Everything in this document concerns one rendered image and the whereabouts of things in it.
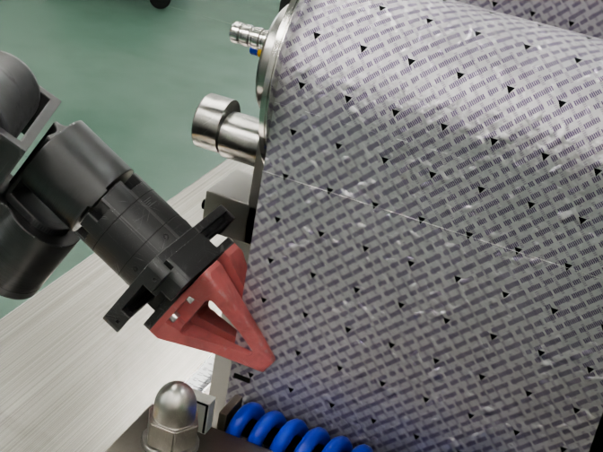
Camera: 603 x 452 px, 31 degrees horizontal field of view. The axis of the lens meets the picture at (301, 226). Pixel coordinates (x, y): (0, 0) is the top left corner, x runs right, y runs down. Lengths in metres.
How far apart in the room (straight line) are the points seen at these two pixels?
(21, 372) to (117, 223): 0.31
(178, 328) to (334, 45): 0.21
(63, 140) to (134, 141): 3.06
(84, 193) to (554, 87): 0.30
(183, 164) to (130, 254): 2.95
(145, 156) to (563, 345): 3.08
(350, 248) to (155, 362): 0.38
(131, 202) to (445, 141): 0.21
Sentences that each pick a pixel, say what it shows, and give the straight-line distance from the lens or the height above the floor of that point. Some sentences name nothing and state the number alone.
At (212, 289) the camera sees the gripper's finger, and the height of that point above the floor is 1.12.
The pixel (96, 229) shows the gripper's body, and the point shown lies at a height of 1.14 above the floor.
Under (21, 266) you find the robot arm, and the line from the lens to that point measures 0.76.
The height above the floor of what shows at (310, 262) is 1.15.
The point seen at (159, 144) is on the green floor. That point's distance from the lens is 3.78.
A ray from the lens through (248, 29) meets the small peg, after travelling 0.71.
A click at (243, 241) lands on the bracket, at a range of 0.79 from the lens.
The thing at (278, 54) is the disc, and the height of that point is 1.28.
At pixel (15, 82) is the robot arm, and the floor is 1.21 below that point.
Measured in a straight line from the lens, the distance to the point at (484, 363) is 0.68.
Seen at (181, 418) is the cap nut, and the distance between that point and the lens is 0.69.
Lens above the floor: 1.47
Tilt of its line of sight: 26 degrees down
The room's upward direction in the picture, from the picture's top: 10 degrees clockwise
